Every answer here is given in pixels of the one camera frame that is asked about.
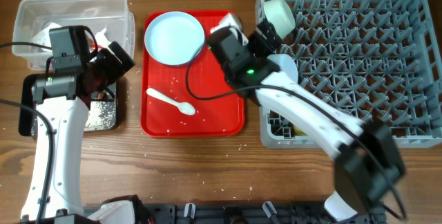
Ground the black waste tray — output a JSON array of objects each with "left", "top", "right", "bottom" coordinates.
[{"left": 18, "top": 74, "right": 118, "bottom": 137}]

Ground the light blue plate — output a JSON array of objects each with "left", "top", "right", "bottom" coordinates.
[{"left": 144, "top": 11, "right": 205, "bottom": 66}]

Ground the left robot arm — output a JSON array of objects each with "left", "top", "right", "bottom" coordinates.
[{"left": 21, "top": 26, "right": 135, "bottom": 223}]

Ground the white plastic spoon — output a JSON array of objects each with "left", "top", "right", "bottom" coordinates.
[{"left": 146, "top": 88, "right": 196, "bottom": 115}]

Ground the clear plastic waste bin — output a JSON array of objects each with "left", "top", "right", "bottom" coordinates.
[{"left": 12, "top": 0, "right": 135, "bottom": 57}]

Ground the light blue rice bowl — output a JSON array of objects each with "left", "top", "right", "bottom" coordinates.
[{"left": 267, "top": 54, "right": 298, "bottom": 83}]

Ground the white tissue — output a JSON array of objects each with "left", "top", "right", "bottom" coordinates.
[{"left": 32, "top": 22, "right": 61, "bottom": 52}]

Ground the grey dishwasher rack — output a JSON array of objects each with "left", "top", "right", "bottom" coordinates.
[{"left": 256, "top": 0, "right": 441, "bottom": 149}]

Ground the green bowl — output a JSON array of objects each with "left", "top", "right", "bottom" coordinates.
[{"left": 263, "top": 0, "right": 296, "bottom": 39}]

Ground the yellow cup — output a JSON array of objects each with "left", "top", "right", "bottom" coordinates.
[{"left": 291, "top": 124, "right": 307, "bottom": 136}]

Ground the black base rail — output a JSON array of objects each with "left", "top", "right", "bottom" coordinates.
[{"left": 82, "top": 201, "right": 386, "bottom": 224}]

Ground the white paper scrap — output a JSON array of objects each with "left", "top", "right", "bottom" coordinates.
[{"left": 95, "top": 27, "right": 117, "bottom": 50}]

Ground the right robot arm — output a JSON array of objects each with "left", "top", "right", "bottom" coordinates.
[{"left": 206, "top": 23, "right": 407, "bottom": 221}]

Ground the red serving tray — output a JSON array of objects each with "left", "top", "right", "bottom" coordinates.
[{"left": 140, "top": 9, "right": 246, "bottom": 138}]

